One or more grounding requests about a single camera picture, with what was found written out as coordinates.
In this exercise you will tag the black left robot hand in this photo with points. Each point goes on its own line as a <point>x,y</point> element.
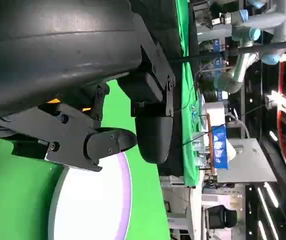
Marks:
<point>45,50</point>

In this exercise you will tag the green table cloth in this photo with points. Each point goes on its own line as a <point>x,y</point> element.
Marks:
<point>7,187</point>

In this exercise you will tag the lilac plate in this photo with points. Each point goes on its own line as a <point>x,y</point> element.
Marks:
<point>87,205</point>

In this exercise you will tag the green hanging cloth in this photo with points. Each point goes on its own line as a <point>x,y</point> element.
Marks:
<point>189,150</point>

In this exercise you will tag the white box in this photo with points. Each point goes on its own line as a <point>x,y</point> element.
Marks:
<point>215,112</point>

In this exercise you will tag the blue printed sign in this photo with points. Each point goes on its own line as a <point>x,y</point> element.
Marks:
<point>220,147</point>

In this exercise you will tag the white workshop desk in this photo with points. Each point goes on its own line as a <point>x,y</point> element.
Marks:
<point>180,220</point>

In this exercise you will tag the grey workshop table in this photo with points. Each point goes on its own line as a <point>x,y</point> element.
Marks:
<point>253,162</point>

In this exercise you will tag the black office chair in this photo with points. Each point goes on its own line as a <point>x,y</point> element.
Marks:
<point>220,216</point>

